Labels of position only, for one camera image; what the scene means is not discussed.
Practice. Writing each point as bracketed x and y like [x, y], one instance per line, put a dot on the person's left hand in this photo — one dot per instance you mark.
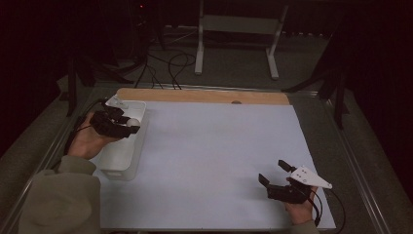
[85, 139]

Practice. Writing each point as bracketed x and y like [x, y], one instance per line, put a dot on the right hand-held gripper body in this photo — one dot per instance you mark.
[308, 178]

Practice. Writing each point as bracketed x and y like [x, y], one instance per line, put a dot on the person's right hand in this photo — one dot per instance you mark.
[303, 213]

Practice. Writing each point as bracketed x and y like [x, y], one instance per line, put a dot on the white plastic bin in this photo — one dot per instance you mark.
[121, 156]

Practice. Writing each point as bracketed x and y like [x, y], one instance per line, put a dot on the white metal stand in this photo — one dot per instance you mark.
[238, 24]

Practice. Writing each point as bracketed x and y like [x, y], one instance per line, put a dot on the black tripod stand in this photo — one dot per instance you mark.
[339, 97]
[72, 87]

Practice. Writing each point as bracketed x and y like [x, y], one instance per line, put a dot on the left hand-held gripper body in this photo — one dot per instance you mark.
[108, 125]

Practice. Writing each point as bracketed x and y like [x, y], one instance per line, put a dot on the white table mat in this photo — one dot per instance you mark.
[214, 175]

